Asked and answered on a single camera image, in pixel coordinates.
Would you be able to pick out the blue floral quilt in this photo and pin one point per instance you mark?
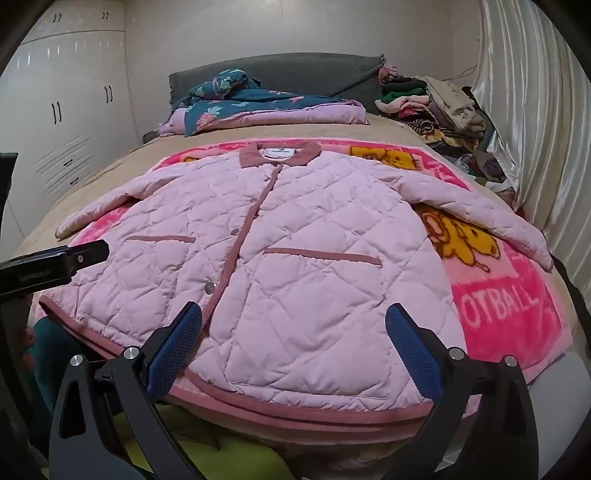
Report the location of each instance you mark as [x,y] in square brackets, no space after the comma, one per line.
[258,108]

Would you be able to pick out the person's yellow-green top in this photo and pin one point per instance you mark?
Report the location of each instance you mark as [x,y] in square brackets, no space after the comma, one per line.
[231,457]

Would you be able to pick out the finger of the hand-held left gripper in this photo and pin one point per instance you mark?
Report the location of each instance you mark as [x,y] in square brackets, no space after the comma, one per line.
[90,254]

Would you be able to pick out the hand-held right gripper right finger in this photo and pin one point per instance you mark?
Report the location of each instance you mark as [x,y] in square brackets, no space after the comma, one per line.
[413,355]

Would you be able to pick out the person's left hand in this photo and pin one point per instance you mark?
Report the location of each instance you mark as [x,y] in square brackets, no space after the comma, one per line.
[28,344]

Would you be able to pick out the pink printed blanket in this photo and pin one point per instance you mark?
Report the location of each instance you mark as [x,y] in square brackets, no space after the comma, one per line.
[508,295]

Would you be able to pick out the grey padded headboard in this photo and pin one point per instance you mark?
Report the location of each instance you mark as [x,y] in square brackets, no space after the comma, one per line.
[300,74]

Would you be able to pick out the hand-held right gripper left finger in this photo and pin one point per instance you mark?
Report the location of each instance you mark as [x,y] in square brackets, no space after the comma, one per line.
[178,344]

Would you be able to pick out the beige bed sheet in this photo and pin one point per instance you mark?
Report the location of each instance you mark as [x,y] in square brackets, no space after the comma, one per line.
[138,152]

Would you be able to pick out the pink quilted jacket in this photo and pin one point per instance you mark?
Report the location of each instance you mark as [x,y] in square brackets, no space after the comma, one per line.
[295,258]

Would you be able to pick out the pile of folded clothes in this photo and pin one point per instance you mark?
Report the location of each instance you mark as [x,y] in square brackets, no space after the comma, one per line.
[443,110]

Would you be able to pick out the white wardrobe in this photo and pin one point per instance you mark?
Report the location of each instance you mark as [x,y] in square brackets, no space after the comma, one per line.
[69,92]

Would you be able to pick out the person's teal pants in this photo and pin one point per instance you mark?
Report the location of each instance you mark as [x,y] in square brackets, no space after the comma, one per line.
[46,378]

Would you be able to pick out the pink frilly cloth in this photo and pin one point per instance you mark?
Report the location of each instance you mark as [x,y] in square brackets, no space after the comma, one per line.
[388,72]

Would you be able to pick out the white satin curtain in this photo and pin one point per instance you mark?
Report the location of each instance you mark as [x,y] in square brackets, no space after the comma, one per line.
[545,115]

